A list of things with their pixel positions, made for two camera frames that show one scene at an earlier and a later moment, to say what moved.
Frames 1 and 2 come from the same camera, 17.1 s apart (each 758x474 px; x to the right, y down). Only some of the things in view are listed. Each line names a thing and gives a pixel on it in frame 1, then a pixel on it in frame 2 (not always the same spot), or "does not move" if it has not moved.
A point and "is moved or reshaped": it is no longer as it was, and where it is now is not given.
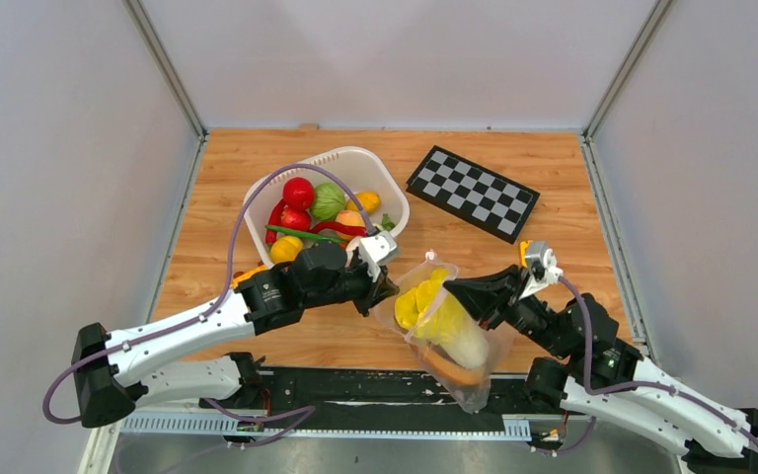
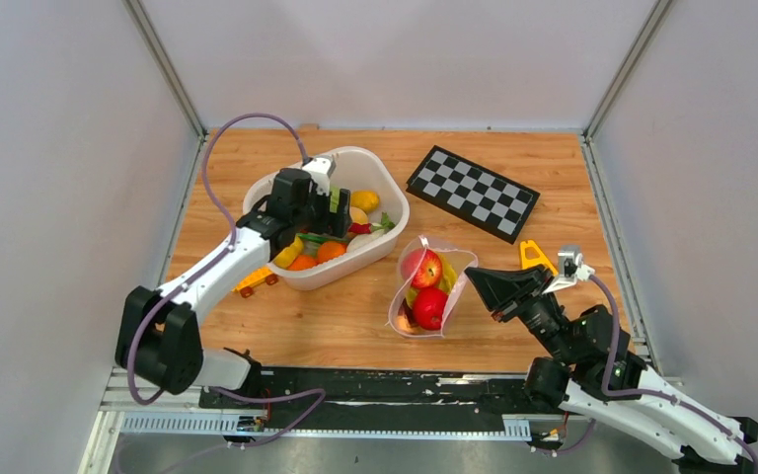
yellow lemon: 285,249 does not move
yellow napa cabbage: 443,319 is moved or reshaped
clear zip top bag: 458,354 is moved or reshaped
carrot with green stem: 343,243 does not move
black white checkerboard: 491,201 does not move
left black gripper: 375,292 → 333,222
